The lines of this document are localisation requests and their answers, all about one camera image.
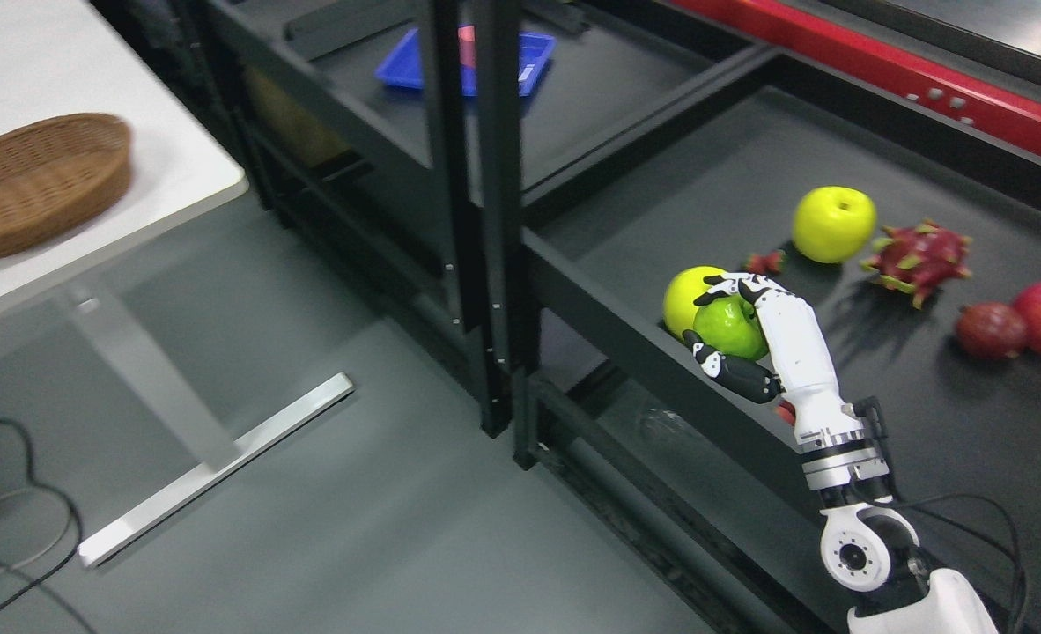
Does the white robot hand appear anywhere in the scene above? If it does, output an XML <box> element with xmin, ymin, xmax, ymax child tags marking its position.
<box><xmin>682</xmin><ymin>272</ymin><xmax>864</xmax><ymax>446</ymax></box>

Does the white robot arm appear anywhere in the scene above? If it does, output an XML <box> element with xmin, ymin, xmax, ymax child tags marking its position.
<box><xmin>683</xmin><ymin>273</ymin><xmax>996</xmax><ymax>633</ymax></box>

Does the yellow green apple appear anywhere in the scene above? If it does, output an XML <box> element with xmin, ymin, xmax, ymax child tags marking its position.
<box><xmin>662</xmin><ymin>265</ymin><xmax>727</xmax><ymax>340</ymax></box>

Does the black metal shelf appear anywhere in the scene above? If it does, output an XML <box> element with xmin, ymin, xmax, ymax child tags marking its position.
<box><xmin>98</xmin><ymin>0</ymin><xmax>1041</xmax><ymax>634</ymax></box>

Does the small red strawberry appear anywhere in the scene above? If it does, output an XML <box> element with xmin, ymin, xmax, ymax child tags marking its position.
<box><xmin>742</xmin><ymin>249</ymin><xmax>786</xmax><ymax>276</ymax></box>

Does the pink dragon fruit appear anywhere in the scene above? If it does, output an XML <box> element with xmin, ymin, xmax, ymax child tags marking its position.
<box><xmin>860</xmin><ymin>219</ymin><xmax>973</xmax><ymax>310</ymax></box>

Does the dark red pomegranate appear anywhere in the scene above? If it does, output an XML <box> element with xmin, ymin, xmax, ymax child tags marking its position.
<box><xmin>954</xmin><ymin>302</ymin><xmax>1029</xmax><ymax>360</ymax></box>

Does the red block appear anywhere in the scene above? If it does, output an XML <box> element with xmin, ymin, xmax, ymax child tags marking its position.
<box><xmin>456</xmin><ymin>25</ymin><xmax>476</xmax><ymax>70</ymax></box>

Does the blue plastic tray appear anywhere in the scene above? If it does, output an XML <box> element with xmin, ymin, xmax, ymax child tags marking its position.
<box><xmin>374</xmin><ymin>26</ymin><xmax>557</xmax><ymax>98</ymax></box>

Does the brown wicker basket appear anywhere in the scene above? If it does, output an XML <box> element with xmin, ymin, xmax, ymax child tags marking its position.
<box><xmin>0</xmin><ymin>113</ymin><xmax>133</xmax><ymax>258</ymax></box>

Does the white table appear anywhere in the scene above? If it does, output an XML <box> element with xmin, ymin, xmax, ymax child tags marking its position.
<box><xmin>0</xmin><ymin>1</ymin><xmax>354</xmax><ymax>567</ymax></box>

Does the black cable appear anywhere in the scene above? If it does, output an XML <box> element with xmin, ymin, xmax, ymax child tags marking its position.
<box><xmin>0</xmin><ymin>419</ymin><xmax>85</xmax><ymax>634</ymax></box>

